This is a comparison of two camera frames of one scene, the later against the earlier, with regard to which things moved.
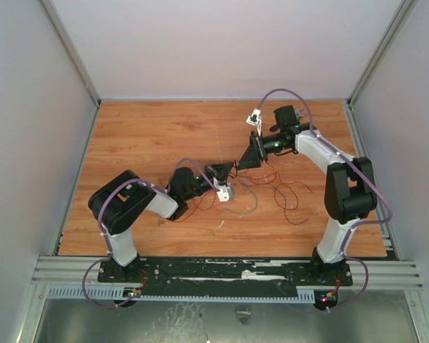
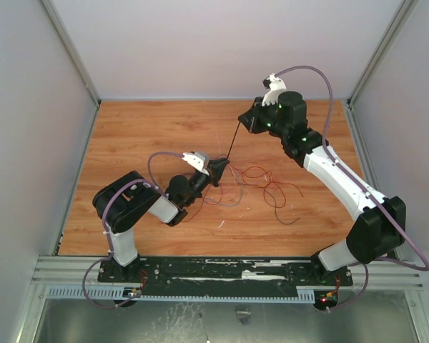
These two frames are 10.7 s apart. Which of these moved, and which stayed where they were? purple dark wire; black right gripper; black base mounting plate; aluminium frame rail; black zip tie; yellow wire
Moved: black zip tie; yellow wire; purple dark wire; black right gripper
Stayed: aluminium frame rail; black base mounting plate
